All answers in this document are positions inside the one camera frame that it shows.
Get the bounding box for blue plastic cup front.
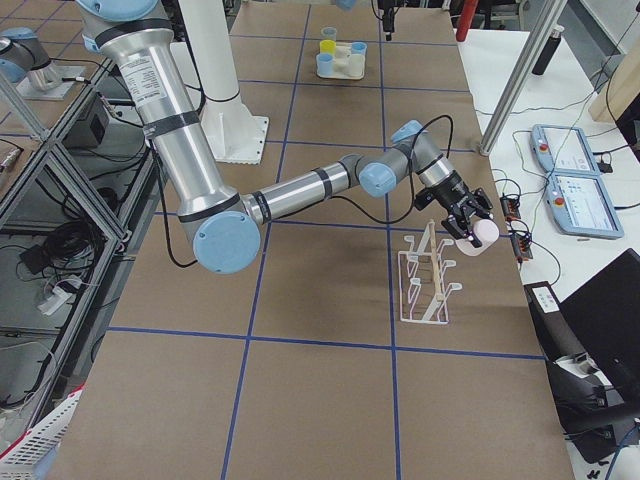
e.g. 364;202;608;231
316;52;334;79

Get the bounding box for pink plastic cup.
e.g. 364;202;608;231
454;219;500;257

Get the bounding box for black bottle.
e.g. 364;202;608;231
531;24;564;76

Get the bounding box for light blue plastic cup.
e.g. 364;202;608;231
350;41;368;56

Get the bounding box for cream tray with bear drawing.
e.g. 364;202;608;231
328;43;364;81

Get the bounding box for pale green plastic cup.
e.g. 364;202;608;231
321;26;337;41

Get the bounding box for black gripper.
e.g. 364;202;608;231
377;0;400;41
413;179;493;249

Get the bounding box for red cylinder object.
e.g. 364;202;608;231
456;0;479;42

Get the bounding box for near blue teach pendant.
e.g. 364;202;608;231
546;171;624;239

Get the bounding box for far blue teach pendant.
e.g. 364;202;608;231
530;124;599;174

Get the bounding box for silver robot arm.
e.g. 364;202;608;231
334;0;405;41
79;1;499;274

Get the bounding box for white wire cup rack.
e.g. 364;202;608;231
397;220;462;326

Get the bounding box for blue teach pendant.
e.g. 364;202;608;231
530;124;599;174
546;171;624;239

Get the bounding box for black laptop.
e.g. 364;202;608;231
524;249;639;463

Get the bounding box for grey aluminium frame post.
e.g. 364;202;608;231
478;0;567;157

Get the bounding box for grey plastic cup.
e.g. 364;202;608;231
347;53;366;79

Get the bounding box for yellow plastic cup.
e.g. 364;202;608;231
319;39;336;56

